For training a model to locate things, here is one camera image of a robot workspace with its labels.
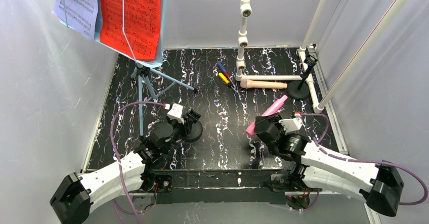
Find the beige toy microphone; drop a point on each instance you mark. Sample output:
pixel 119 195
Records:
pixel 247 83

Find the light blue music stand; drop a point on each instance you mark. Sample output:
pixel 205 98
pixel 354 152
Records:
pixel 142 69

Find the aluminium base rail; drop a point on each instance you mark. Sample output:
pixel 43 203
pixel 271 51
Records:
pixel 224 165

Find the pink toy microphone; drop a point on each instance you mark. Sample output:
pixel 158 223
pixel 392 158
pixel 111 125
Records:
pixel 271 110

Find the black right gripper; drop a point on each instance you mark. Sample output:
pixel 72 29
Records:
pixel 267 128

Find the black round microphone stand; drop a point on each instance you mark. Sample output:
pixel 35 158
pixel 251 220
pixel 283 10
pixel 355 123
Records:
pixel 192 129

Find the lavender sheet music page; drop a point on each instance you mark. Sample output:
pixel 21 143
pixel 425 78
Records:
pixel 79 15

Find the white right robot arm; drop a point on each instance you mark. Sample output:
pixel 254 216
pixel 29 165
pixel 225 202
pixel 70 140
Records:
pixel 377 184

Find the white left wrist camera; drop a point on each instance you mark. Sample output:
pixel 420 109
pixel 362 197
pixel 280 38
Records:
pixel 175 112

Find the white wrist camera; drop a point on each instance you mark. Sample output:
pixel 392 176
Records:
pixel 175 112
pixel 294 123

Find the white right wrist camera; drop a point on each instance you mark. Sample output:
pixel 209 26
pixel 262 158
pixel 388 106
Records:
pixel 294 123

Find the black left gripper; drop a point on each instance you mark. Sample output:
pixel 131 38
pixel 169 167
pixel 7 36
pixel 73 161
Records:
pixel 187 123

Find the white diagonal pole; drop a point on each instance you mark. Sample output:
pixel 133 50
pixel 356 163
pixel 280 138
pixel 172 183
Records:
pixel 375 33

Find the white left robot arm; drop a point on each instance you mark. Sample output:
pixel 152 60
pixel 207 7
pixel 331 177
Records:
pixel 77 196

